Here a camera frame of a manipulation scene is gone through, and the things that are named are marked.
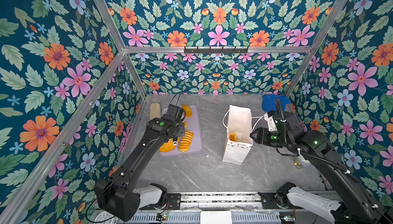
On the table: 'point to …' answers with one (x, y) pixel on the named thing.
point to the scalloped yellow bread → (233, 137)
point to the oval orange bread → (188, 111)
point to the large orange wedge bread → (169, 145)
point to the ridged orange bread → (186, 141)
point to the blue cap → (268, 101)
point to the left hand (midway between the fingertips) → (182, 126)
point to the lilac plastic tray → (194, 125)
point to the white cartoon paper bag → (239, 135)
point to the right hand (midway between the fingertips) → (254, 135)
